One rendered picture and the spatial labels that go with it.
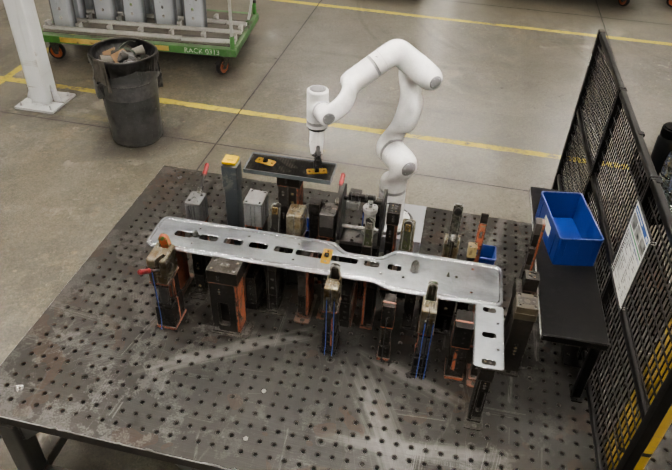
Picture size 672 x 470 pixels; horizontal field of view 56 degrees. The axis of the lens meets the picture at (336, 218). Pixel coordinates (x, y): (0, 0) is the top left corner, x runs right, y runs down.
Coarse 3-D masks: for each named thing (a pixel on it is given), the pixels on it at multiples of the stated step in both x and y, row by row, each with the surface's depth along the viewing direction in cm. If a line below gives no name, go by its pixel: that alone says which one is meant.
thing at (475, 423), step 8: (488, 360) 207; (480, 368) 205; (488, 368) 205; (480, 376) 207; (488, 376) 206; (480, 384) 210; (488, 384) 209; (480, 392) 215; (472, 400) 216; (480, 400) 217; (472, 408) 218; (480, 408) 219; (464, 416) 223; (472, 416) 222; (480, 416) 220; (464, 424) 221; (472, 424) 221; (480, 424) 221
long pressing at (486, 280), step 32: (160, 224) 256; (192, 224) 256; (224, 256) 242; (256, 256) 242; (288, 256) 243; (352, 256) 244; (384, 256) 244; (416, 256) 246; (384, 288) 232; (416, 288) 231; (448, 288) 232; (480, 288) 233
